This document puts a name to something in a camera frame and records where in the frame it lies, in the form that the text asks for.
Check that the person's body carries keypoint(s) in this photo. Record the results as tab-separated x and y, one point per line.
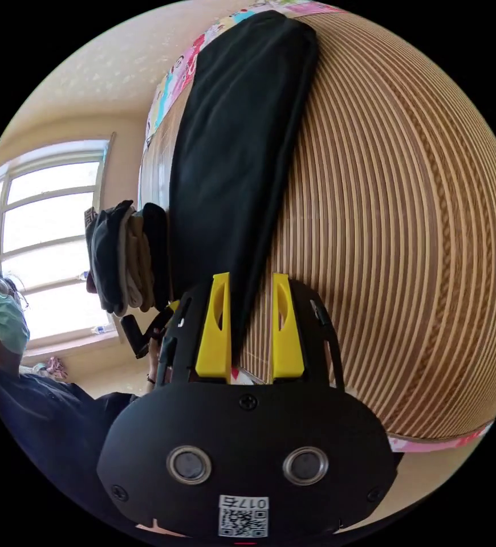
34	410

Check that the pile of clothes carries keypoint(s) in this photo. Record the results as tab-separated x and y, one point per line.
122	256

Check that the black pants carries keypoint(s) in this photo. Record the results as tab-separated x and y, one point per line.
239	149

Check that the window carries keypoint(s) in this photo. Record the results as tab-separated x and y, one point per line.
45	239

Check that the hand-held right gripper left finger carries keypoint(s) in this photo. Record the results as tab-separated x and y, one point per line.
211	342

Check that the bed with woven striped mat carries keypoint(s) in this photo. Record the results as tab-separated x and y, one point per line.
393	222

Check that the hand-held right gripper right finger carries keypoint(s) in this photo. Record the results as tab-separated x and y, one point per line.
290	346

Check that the person's left hand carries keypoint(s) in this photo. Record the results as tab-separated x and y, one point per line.
153	359

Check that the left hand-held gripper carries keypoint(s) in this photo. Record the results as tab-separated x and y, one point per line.
159	325

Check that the person's left forearm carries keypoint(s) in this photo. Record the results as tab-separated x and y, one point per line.
150	384

